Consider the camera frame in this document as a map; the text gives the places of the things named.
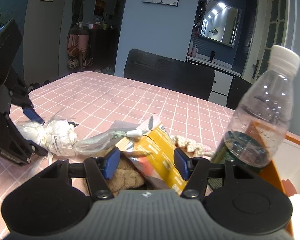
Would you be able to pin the white glass-pane door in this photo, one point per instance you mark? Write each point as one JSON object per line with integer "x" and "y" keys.
{"x": 273, "y": 23}

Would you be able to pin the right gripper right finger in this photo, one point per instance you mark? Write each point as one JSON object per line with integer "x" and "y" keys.
{"x": 194, "y": 171}

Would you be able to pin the black chair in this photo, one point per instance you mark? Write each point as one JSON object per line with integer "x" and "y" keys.
{"x": 237, "y": 89}
{"x": 190, "y": 79}

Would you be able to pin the clear plastic water bottle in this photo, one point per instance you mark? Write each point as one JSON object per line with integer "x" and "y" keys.
{"x": 261, "y": 120}

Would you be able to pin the brown plush towel toy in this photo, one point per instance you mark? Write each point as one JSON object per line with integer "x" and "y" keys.
{"x": 126, "y": 176}

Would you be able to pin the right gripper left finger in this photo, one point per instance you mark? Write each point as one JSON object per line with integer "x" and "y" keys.
{"x": 98, "y": 170}

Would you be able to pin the yellow snack packet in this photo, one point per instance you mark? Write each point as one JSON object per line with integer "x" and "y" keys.
{"x": 152, "y": 154}

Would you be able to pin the orange cardboard box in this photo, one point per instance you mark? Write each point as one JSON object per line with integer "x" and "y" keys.
{"x": 284, "y": 173}

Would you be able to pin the hanging bags on rack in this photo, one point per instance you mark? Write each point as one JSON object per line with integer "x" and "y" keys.
{"x": 78, "y": 47}

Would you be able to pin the wall mirror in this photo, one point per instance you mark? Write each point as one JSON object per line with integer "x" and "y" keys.
{"x": 220, "y": 22}

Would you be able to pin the clear plastic bag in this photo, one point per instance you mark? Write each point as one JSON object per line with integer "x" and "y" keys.
{"x": 118, "y": 130}

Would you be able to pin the pink checked tablecloth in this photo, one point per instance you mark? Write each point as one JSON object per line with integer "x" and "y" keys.
{"x": 96, "y": 100}

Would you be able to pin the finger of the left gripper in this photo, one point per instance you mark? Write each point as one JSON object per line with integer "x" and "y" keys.
{"x": 36, "y": 149}
{"x": 32, "y": 115}

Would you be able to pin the left black chair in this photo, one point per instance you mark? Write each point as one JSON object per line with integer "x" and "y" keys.
{"x": 190, "y": 79}

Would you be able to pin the right black chair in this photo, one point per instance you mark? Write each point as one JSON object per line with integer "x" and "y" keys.
{"x": 237, "y": 89}

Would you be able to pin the white cloth bag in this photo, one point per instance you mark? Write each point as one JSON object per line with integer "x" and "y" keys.
{"x": 58, "y": 136}

